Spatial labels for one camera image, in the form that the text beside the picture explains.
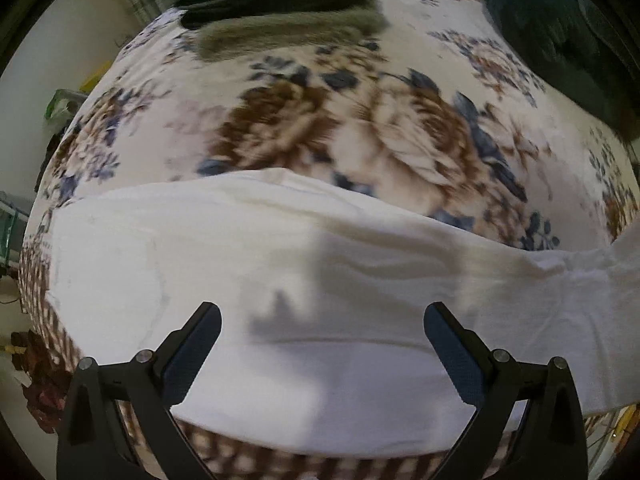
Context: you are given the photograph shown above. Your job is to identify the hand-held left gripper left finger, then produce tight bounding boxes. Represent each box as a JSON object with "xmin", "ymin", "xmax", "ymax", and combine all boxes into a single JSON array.
[{"xmin": 56, "ymin": 301, "xmax": 223, "ymax": 480}]

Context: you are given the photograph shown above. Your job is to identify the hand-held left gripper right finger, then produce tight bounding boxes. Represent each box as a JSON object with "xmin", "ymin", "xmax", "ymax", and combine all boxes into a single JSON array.
[{"xmin": 423, "ymin": 302, "xmax": 589, "ymax": 480}]

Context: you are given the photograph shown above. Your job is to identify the white pants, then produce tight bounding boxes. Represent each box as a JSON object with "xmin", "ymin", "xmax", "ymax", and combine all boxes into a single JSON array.
[{"xmin": 50, "ymin": 169, "xmax": 640, "ymax": 460}]

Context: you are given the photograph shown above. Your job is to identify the dark red cloth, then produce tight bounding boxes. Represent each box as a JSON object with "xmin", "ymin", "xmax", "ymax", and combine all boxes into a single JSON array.
[{"xmin": 10, "ymin": 330, "xmax": 73, "ymax": 435}]

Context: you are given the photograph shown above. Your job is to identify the floral printed blanket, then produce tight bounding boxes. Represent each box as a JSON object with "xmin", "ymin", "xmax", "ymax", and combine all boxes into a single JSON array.
[{"xmin": 17, "ymin": 0, "xmax": 632, "ymax": 480}]

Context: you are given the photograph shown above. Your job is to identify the green plastic bag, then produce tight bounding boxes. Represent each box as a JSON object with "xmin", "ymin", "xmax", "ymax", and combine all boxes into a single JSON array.
[{"xmin": 46, "ymin": 88, "xmax": 83, "ymax": 122}]

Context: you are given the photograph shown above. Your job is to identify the grey folded garment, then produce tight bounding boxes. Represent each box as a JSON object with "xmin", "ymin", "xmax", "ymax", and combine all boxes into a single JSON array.
[{"xmin": 196, "ymin": 9, "xmax": 390, "ymax": 62}]

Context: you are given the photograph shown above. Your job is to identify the dark teal cloth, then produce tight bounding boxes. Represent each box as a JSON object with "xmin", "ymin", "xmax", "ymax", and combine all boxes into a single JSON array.
[{"xmin": 455, "ymin": 0, "xmax": 632, "ymax": 133}]

